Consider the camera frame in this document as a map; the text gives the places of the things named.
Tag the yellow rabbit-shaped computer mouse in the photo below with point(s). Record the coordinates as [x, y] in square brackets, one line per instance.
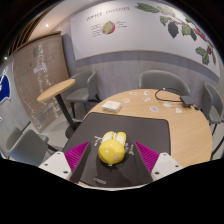
[111, 150]

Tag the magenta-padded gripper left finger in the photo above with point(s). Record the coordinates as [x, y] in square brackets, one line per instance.
[76, 156]

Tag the flat black box device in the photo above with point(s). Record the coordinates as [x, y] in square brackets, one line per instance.
[187, 100]

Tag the grey upholstered chair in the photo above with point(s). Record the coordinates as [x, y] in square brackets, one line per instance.
[213, 103]
[25, 146]
[83, 86]
[163, 80]

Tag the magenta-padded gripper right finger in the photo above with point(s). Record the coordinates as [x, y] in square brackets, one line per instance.
[148, 159]

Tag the small pale sticker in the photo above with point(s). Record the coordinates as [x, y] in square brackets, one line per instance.
[125, 100]
[146, 99]
[133, 93]
[178, 110]
[154, 108]
[146, 92]
[167, 105]

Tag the white paper napkin pack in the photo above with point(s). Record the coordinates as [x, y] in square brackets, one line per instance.
[111, 106]

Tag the round wooden side table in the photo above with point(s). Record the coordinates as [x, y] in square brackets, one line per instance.
[56, 89]

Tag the brown wall board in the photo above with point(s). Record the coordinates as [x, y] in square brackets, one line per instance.
[36, 90]

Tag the black mouse pad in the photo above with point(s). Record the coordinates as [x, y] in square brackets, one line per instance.
[143, 126]

